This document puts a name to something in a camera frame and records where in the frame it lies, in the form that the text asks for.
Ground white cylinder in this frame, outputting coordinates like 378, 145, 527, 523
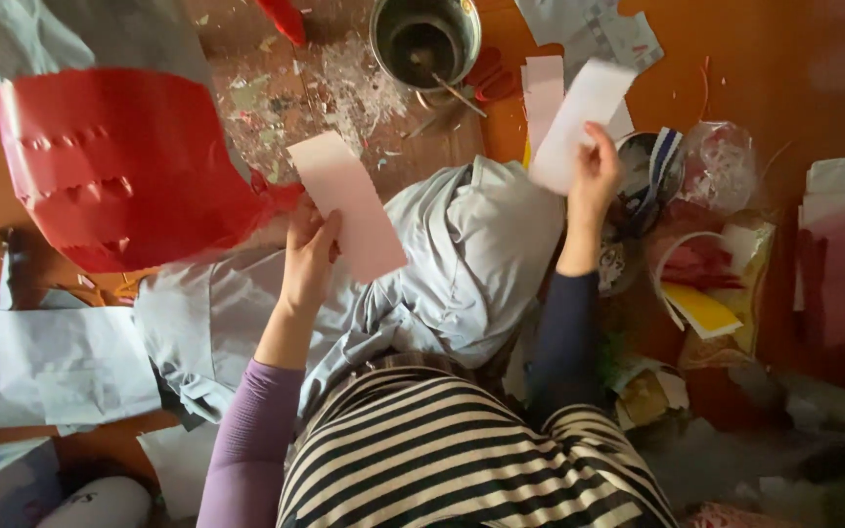
36, 476, 154, 528

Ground grey cloth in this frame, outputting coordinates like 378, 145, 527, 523
133, 154, 567, 428

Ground creased pale grey paper sheet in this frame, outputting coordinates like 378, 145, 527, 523
0, 306, 164, 435

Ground metal pot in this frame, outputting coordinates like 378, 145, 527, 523
369, 0, 483, 95

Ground thin wooden stick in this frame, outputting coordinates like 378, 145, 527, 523
431, 72, 489, 119

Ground clear plastic bag of shreds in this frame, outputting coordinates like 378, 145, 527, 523
678, 120, 758, 215

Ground pale pink paper pieces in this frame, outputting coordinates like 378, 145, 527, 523
521, 55, 566, 161

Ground person's right hand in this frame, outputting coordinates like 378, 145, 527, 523
566, 121, 623, 222

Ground red plastic object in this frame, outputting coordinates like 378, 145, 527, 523
255, 0, 308, 46

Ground blue white striped ribbon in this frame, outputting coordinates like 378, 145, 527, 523
628, 128, 685, 222

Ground large red paper sheet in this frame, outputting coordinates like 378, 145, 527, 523
0, 67, 307, 274

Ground printed grey paper sheet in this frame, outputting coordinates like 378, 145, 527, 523
515, 0, 665, 76

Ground pink paper strip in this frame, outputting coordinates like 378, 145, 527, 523
286, 131, 409, 285

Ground person's striped garment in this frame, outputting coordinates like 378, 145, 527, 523
276, 353, 680, 528

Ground white paper strip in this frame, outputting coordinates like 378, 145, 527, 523
528, 59, 638, 197

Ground person's left hand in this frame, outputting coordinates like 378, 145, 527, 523
279, 194, 343, 312

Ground red scissors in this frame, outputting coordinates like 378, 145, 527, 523
464, 46, 520, 104

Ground yellow paper piece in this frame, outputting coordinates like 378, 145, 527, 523
661, 282, 744, 340

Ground crumpled paper scraps heap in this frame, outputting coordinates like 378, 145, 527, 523
608, 353, 691, 434

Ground bag of paper scraps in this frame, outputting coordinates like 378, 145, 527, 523
647, 211, 777, 369

